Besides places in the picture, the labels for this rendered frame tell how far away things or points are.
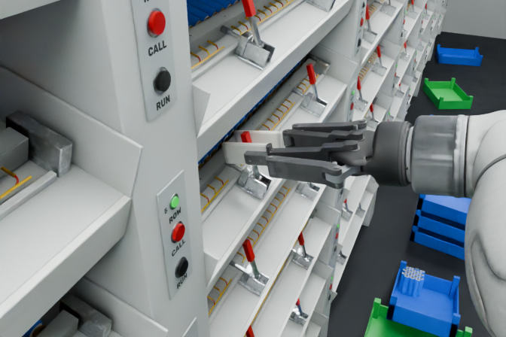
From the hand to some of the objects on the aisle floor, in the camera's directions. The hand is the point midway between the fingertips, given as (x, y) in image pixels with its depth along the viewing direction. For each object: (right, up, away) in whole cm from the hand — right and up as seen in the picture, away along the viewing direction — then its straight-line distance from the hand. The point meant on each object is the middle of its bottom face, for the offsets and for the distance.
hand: (253, 147), depth 64 cm
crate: (+50, -64, +87) cm, 119 cm away
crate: (+56, -53, +96) cm, 123 cm away
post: (-16, -95, +36) cm, 103 cm away
